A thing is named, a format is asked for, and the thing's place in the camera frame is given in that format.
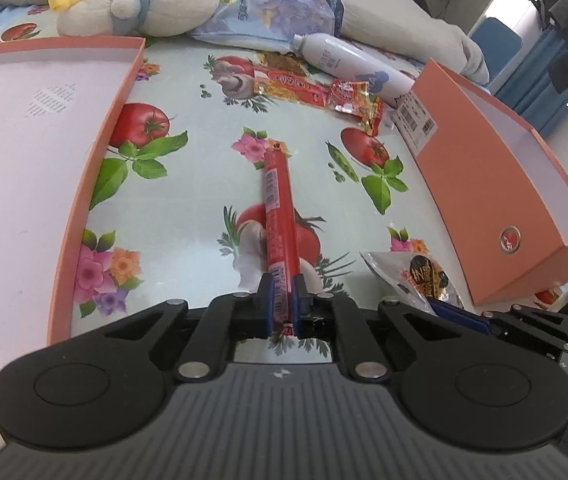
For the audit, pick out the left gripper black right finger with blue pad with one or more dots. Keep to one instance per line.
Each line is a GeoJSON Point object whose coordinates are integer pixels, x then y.
{"type": "Point", "coordinates": [312, 313]}

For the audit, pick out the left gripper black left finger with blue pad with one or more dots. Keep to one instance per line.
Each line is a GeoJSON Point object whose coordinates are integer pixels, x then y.
{"type": "Point", "coordinates": [252, 314]}

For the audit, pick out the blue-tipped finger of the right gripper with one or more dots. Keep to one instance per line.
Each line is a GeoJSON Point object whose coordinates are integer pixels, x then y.
{"type": "Point", "coordinates": [460, 316]}

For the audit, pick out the silver black snack packet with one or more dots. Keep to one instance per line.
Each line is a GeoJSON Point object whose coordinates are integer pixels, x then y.
{"type": "Point", "coordinates": [415, 279]}

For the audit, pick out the red sausage stick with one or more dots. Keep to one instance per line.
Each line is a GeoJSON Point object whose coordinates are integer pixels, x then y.
{"type": "Point", "coordinates": [282, 251]}

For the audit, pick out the pink deep cardboard box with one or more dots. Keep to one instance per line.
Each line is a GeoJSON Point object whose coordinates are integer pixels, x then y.
{"type": "Point", "coordinates": [501, 192]}

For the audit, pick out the small red spicy strip pack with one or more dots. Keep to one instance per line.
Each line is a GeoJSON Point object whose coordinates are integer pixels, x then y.
{"type": "Point", "coordinates": [353, 98]}

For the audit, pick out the blue curtain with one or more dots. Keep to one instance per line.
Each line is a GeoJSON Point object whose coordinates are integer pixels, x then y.
{"type": "Point", "coordinates": [529, 90]}

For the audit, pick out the red yellow snack strip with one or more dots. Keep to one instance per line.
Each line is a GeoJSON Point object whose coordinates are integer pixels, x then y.
{"type": "Point", "coordinates": [282, 77]}

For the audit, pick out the white spray bottle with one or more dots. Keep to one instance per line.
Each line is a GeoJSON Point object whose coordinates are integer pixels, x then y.
{"type": "Point", "coordinates": [342, 60]}

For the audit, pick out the blue chair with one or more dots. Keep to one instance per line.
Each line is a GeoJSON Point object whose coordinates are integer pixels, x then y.
{"type": "Point", "coordinates": [499, 44]}

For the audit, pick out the pink shallow box lid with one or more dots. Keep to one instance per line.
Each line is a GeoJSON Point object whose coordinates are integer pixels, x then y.
{"type": "Point", "coordinates": [59, 100]}

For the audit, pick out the light blue floral pouch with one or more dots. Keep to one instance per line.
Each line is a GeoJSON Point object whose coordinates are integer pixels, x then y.
{"type": "Point", "coordinates": [269, 25]}

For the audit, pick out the white blue plush duck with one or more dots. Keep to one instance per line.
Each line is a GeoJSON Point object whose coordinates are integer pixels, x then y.
{"type": "Point", "coordinates": [154, 18]}

